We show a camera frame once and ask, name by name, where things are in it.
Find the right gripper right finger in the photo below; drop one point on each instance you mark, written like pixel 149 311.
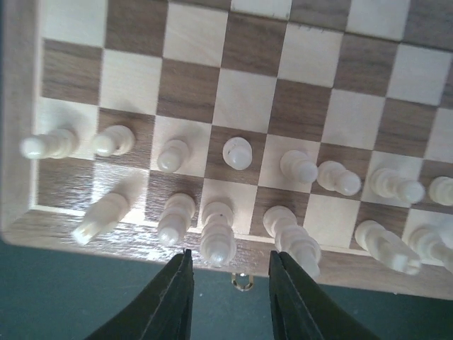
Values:
pixel 301 310

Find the light queen piece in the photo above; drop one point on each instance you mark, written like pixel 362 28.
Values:
pixel 217 245

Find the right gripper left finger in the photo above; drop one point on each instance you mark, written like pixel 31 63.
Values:
pixel 163 310

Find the light bishop piece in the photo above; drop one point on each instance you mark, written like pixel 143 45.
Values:
pixel 175 219

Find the light rook piece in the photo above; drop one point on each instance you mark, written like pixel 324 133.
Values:
pixel 428 244

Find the light king piece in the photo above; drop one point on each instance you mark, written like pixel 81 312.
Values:
pixel 281 224

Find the wooden chess board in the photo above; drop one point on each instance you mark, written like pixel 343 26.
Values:
pixel 367 84

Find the light pawn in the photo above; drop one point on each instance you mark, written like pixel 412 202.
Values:
pixel 388 183
pixel 56 144
pixel 237 153
pixel 333 176
pixel 297 166
pixel 174 154
pixel 114 140
pixel 441 190

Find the light knight piece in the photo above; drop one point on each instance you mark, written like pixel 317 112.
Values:
pixel 102 217

